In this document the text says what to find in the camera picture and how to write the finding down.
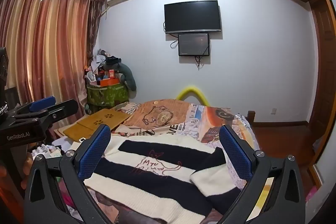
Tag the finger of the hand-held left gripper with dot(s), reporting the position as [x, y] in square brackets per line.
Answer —
[63, 108]
[43, 102]

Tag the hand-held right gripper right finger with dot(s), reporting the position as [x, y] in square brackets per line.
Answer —
[235, 151]

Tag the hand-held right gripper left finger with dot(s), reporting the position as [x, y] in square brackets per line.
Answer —
[94, 151]

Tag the navy and white striped sweater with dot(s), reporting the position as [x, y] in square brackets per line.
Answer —
[147, 188]

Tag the person's left hand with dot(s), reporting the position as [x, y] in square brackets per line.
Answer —
[27, 169]

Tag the bamboo lap desk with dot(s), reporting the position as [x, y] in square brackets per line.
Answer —
[97, 121]

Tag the orange box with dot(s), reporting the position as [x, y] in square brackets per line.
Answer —
[107, 81]

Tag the striped pink curtain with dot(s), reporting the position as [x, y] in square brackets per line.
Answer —
[44, 40]

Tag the grey plush toy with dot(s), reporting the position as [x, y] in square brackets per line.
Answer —
[126, 74]

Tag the yellow foam tube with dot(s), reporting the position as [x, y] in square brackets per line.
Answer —
[193, 91]

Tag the printed blanket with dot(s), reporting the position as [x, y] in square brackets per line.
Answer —
[162, 113]

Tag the pink cloth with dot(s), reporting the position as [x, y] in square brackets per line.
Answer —
[311, 193]

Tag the wooden door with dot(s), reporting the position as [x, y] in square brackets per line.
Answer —
[324, 82]

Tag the wooden bed post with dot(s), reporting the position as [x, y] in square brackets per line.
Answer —
[251, 116]

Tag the white wall outlet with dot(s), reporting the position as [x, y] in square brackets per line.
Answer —
[273, 111]

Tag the small black wall monitor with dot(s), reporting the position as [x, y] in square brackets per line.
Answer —
[193, 44]

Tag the black wall television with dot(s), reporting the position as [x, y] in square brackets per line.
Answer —
[192, 16]

